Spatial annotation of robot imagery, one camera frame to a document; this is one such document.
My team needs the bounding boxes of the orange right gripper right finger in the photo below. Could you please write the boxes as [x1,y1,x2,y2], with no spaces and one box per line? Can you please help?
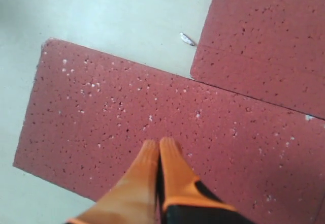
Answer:
[159,137,253,223]

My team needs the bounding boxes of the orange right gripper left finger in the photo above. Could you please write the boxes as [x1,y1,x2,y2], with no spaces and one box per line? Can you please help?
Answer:
[67,140,159,223]

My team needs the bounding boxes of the red brick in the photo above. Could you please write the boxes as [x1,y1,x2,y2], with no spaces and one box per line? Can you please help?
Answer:
[190,0,324,118]
[14,39,324,223]

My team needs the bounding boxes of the small grey debris chip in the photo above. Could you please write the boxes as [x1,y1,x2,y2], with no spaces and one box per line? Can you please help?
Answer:
[180,33,196,47]

